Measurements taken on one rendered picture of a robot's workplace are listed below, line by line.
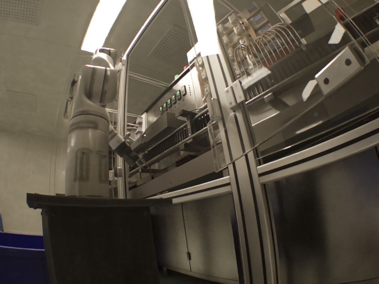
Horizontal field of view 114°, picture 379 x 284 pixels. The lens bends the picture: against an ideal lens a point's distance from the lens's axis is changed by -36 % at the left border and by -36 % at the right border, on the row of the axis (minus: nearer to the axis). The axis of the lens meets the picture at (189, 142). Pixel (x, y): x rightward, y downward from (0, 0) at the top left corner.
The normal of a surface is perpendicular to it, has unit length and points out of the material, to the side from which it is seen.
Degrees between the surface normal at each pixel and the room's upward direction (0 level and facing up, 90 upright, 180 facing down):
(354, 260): 90
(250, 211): 90
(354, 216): 90
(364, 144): 90
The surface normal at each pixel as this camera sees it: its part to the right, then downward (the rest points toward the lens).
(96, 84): 0.46, 0.29
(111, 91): 0.44, 0.52
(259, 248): -0.77, -0.12
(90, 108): 0.45, -0.32
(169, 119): 0.62, -0.35
